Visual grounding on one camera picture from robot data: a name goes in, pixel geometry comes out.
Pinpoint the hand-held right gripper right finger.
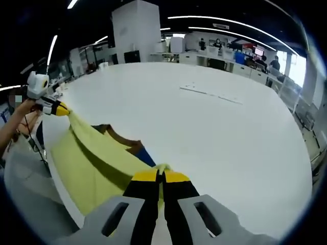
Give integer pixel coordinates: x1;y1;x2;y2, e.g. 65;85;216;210
162;170;279;245

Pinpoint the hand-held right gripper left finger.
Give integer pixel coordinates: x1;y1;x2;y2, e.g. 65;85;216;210
51;168;161;245

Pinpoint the yellow blue grey garment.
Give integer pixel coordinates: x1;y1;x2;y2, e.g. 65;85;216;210
50;109;177;238

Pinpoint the white template strip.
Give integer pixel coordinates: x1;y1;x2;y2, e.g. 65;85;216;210
179;81;243;105

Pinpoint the person's left hand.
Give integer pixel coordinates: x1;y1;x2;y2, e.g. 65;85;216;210
21;99;43;113

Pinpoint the black cabinet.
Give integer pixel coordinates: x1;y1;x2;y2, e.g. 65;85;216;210
124;50;141;63

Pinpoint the wide white square pillar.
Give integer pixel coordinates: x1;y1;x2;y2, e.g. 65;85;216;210
111;0;162;63

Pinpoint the black office chair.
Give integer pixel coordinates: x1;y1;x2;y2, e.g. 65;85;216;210
208;58;228;71

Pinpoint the white counter cabinet row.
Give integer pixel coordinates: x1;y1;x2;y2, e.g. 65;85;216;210
150;52;284;85

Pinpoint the white tall cabinet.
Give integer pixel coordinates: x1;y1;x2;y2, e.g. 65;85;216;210
170;37;185;54

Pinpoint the black cable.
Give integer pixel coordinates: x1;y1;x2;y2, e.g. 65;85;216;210
24;114;49;164

